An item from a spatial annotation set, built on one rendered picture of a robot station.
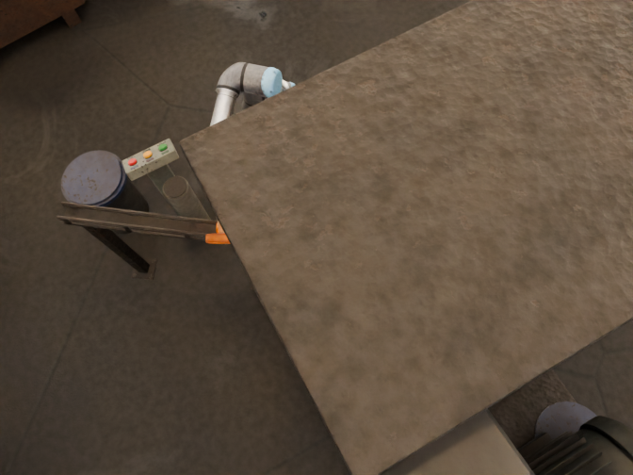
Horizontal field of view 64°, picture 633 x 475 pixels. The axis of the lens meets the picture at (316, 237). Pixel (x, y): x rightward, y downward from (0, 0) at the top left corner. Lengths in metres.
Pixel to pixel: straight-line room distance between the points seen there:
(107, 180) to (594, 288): 2.23
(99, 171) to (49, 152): 0.81
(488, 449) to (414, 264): 0.30
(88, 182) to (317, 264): 1.98
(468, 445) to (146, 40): 3.31
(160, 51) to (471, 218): 2.98
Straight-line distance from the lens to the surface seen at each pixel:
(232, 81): 2.16
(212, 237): 1.89
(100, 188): 2.67
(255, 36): 3.57
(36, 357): 3.03
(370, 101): 1.01
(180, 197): 2.40
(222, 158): 0.96
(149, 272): 2.88
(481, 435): 0.88
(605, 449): 2.14
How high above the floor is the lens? 2.57
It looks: 68 degrees down
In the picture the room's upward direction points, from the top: 8 degrees counter-clockwise
